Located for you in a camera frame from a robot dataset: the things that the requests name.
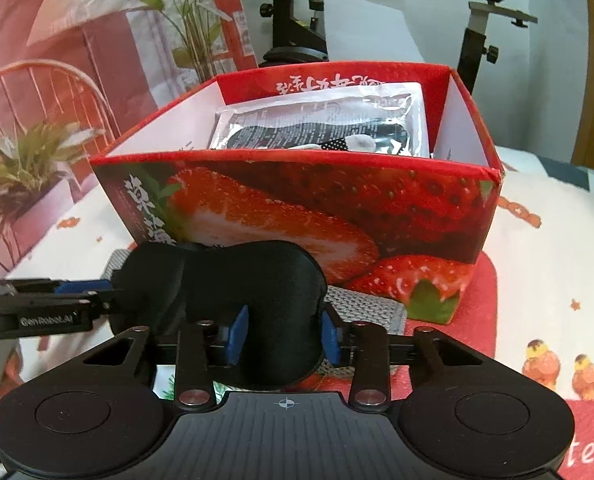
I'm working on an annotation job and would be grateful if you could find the pink printed backdrop cloth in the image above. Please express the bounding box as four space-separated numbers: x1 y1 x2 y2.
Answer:
0 0 258 281

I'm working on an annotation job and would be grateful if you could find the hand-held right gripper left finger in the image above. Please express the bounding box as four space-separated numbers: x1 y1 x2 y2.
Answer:
83 305 250 409

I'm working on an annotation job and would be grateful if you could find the black eye mask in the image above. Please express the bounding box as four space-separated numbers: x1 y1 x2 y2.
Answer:
108 241 328 390

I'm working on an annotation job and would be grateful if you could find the white board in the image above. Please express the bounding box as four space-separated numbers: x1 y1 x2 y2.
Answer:
322 0 428 66

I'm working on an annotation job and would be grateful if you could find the red strawberry print box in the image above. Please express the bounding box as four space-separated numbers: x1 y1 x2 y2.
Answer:
90 61 505 323

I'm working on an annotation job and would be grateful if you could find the black exercise bike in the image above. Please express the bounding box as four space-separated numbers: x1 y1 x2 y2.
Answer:
257 0 540 96

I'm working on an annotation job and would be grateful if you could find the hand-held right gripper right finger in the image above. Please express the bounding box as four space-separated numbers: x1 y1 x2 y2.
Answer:
321 306 485 409

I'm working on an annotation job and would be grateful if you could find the grey knitted cloth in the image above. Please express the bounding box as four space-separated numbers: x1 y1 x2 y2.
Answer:
104 249 409 378

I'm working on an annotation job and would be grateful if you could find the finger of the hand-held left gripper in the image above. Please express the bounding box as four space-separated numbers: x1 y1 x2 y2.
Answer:
52 279 124 313

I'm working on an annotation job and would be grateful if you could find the clear plastic bag in box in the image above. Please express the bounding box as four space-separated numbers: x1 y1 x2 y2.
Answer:
208 81 432 157

